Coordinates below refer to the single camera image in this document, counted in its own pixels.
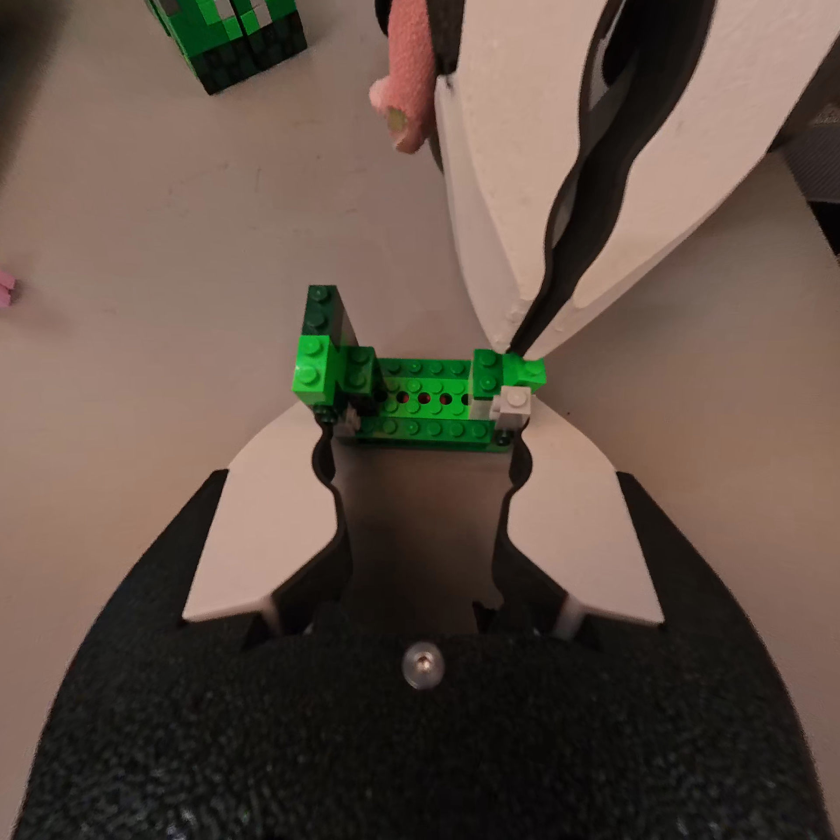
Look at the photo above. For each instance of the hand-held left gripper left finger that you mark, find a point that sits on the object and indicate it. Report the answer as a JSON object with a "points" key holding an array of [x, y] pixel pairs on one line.
{"points": [[262, 525]]}

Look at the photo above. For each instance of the pink lego pig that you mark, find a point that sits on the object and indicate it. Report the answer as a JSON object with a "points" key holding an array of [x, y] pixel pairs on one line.
{"points": [[6, 289]]}

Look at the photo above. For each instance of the bright green lego brick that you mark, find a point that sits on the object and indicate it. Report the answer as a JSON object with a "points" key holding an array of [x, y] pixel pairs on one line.
{"points": [[528, 374]]}

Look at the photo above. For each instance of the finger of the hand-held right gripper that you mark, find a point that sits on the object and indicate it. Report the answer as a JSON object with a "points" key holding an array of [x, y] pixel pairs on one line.
{"points": [[722, 98], [512, 131]]}

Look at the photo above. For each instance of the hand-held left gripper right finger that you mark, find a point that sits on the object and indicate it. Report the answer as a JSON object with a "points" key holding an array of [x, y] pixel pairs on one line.
{"points": [[577, 525]]}

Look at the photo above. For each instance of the large green creeper lego model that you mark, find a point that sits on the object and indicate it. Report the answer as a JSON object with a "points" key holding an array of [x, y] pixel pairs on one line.
{"points": [[229, 39]]}

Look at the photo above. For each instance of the person's right hand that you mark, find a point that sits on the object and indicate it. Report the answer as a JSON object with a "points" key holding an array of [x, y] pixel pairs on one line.
{"points": [[410, 79]]}

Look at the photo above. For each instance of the green and grey lego build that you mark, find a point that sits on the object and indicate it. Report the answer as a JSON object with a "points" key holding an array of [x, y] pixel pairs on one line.
{"points": [[420, 407]]}

